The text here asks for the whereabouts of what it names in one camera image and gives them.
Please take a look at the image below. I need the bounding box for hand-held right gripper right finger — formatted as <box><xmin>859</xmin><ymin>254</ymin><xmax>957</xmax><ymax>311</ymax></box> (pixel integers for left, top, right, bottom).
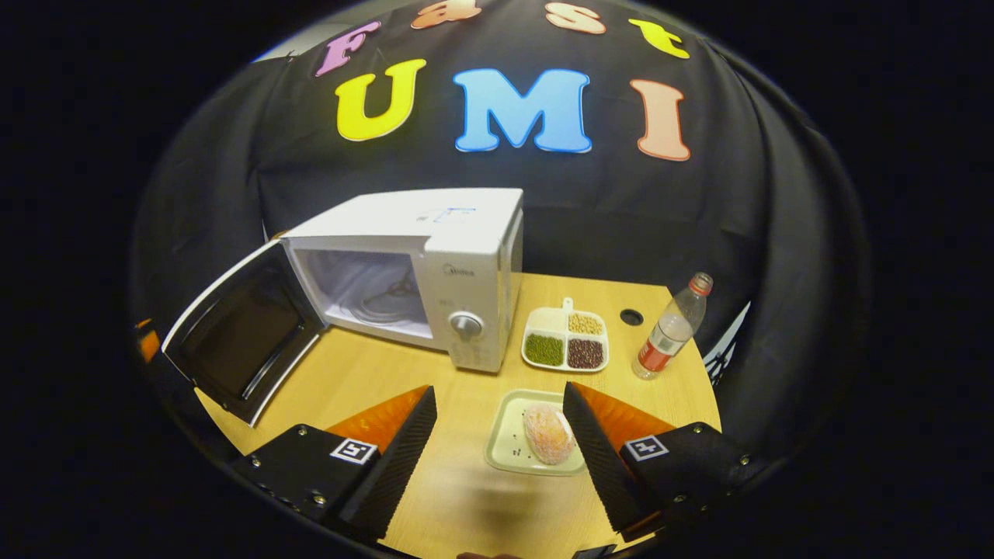
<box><xmin>562</xmin><ymin>380</ymin><xmax>752</xmax><ymax>544</ymax></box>

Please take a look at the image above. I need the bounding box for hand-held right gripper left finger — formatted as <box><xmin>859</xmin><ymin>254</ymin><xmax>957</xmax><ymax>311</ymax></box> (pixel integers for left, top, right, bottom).
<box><xmin>231</xmin><ymin>384</ymin><xmax>438</xmax><ymax>543</ymax></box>

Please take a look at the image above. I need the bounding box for pink round bread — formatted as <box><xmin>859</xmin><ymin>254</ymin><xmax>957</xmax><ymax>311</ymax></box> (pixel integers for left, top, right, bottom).
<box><xmin>522</xmin><ymin>402</ymin><xmax>577</xmax><ymax>467</ymax></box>

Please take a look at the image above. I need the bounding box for white microwave oven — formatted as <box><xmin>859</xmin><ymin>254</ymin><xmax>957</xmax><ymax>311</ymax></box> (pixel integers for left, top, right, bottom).
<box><xmin>162</xmin><ymin>188</ymin><xmax>525</xmax><ymax>426</ymax></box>

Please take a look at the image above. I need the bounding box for white square plate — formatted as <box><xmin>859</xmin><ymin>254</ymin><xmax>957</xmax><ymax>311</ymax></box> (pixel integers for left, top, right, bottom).
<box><xmin>485</xmin><ymin>388</ymin><xmax>587</xmax><ymax>477</ymax></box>

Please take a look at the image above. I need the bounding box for white divided bean dish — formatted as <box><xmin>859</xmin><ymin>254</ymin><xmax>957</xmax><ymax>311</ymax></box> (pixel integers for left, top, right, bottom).
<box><xmin>522</xmin><ymin>297</ymin><xmax>610</xmax><ymax>373</ymax></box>

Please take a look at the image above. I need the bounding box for clear plastic water bottle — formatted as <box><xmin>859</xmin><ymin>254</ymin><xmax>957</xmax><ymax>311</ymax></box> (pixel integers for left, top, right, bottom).
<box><xmin>631</xmin><ymin>272</ymin><xmax>714</xmax><ymax>380</ymax></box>

